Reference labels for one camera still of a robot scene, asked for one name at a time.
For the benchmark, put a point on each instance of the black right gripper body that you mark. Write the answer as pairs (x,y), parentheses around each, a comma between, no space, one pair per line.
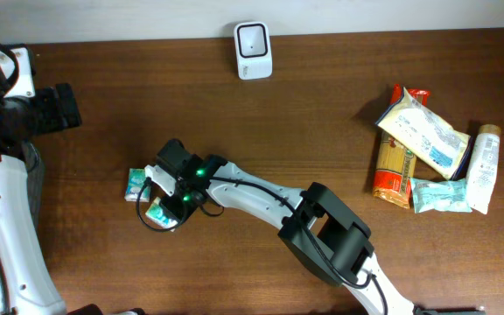
(180,204)

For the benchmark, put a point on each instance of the teal wipes packet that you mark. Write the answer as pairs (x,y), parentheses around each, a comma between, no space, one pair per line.
(446,196)

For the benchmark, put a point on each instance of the cream yellow snack bag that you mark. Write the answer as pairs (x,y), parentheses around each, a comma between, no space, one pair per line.
(426,134)

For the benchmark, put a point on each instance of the grey plastic mesh basket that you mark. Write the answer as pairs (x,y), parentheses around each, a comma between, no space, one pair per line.
(35,179)

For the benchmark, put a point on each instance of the white barcode scanner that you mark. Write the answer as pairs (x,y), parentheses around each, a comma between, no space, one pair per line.
(253,50)

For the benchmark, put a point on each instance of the teal tissue pack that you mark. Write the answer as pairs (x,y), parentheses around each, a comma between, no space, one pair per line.
(135,184)
(157,215)

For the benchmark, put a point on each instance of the orange spaghetti packet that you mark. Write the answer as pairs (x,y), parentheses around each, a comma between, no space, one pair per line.
(395,166)

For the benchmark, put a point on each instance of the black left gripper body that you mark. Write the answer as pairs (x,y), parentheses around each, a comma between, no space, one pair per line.
(48,111)

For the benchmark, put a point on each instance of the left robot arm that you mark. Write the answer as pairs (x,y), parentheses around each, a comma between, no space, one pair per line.
(25,284)

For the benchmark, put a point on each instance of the white cream tube gold cap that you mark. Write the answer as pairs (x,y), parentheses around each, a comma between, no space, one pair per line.
(482,171)

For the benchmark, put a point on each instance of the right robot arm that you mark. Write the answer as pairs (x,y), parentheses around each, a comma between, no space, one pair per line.
(318,228)

